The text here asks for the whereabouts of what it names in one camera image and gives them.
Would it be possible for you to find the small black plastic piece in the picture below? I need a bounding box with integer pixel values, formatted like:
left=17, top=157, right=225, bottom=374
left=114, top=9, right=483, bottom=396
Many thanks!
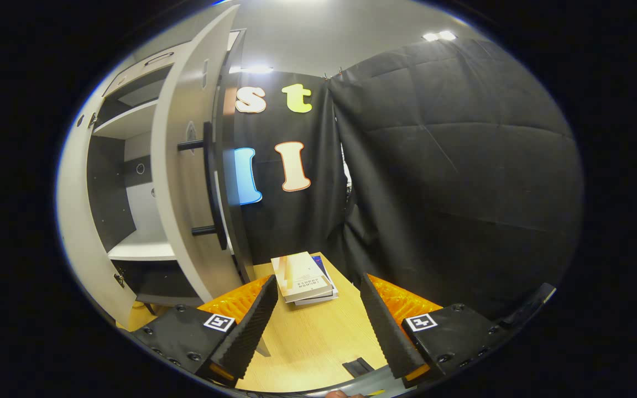
left=342, top=358, right=375, bottom=378

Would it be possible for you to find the white cabinet drawer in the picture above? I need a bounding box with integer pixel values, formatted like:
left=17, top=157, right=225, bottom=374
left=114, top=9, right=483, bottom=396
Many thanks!
left=103, top=41, right=189, bottom=99

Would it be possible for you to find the blue cover book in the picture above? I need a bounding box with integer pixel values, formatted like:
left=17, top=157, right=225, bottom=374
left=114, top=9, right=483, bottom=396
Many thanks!
left=310, top=253, right=340, bottom=306

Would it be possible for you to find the black backdrop cloth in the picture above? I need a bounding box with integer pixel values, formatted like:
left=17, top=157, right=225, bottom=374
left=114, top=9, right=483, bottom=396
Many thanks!
left=222, top=38, right=584, bottom=322

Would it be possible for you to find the white cabinet door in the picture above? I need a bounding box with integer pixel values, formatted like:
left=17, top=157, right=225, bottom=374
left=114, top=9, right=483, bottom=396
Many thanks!
left=56, top=69, right=138, bottom=328
left=150, top=4, right=242, bottom=303

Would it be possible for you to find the black door handle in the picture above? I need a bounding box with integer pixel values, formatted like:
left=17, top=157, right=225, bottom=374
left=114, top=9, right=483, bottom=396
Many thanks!
left=177, top=122, right=229, bottom=251

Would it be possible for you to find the white cabinet shelf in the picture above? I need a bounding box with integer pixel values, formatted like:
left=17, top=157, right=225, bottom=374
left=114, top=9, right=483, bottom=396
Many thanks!
left=92, top=99, right=159, bottom=140
left=107, top=229, right=179, bottom=261

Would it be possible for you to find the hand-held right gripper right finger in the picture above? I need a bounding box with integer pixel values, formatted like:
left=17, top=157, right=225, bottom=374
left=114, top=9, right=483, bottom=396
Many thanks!
left=359, top=272, right=518, bottom=389

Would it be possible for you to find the white and grey cabinet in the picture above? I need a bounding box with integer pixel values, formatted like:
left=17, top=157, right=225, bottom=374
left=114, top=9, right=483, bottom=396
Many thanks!
left=86, top=30, right=257, bottom=311

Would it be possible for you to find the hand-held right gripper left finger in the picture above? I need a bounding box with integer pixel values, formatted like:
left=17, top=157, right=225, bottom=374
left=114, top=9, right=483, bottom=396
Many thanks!
left=130, top=275, right=279, bottom=389

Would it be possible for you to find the beige cover book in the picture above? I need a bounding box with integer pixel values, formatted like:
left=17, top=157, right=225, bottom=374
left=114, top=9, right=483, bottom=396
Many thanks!
left=270, top=252, right=335, bottom=303

